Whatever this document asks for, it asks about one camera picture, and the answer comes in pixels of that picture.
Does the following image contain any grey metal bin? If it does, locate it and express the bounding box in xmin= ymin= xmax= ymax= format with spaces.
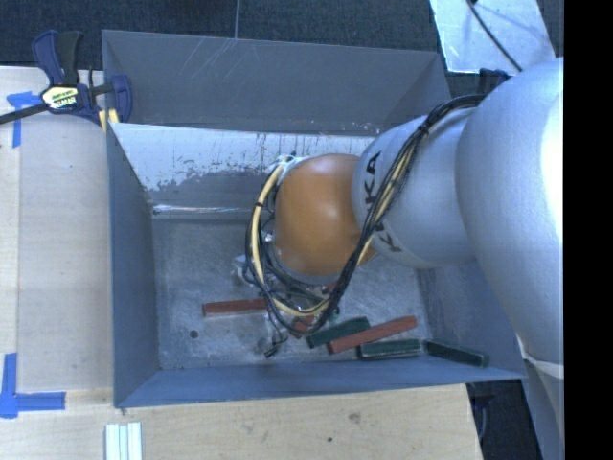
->
xmin=101 ymin=29 xmax=529 ymax=409

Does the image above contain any pale wood flat board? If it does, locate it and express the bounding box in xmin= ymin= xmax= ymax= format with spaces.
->
xmin=16 ymin=112 xmax=117 ymax=395

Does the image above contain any dark green flat block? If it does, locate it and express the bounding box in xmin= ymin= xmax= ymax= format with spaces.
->
xmin=424 ymin=339 xmax=491 ymax=369
xmin=355 ymin=337 xmax=423 ymax=361
xmin=306 ymin=316 xmax=372 ymax=350

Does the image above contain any red-brown flat block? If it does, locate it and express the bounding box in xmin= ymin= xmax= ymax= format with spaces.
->
xmin=326 ymin=315 xmax=420 ymax=356
xmin=201 ymin=297 xmax=268 ymax=318
xmin=288 ymin=315 xmax=317 ymax=340

